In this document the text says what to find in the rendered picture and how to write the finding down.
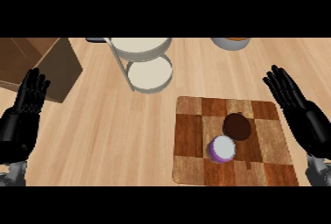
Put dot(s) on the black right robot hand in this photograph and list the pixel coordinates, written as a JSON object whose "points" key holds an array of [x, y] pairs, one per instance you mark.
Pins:
{"points": [[305, 119]]}

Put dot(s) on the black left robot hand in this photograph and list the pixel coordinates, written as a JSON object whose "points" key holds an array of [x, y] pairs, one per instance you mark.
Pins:
{"points": [[21, 122]]}

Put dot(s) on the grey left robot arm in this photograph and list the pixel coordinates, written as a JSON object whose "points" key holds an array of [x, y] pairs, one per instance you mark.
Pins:
{"points": [[13, 173]]}

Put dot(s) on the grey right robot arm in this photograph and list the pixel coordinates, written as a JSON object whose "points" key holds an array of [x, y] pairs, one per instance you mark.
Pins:
{"points": [[318, 172]]}

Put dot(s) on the dark brown cupcake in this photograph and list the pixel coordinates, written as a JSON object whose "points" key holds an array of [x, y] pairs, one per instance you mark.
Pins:
{"points": [[237, 126]]}

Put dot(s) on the checkered wooden cutting board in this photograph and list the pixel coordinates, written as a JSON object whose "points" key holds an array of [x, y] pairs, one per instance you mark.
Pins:
{"points": [[232, 141]]}

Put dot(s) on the brown wooden cabinet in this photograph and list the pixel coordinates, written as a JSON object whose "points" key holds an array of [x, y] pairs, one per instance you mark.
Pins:
{"points": [[39, 66]]}

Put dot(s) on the grey pot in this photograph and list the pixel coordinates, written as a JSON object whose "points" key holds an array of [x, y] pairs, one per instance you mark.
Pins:
{"points": [[231, 43]]}

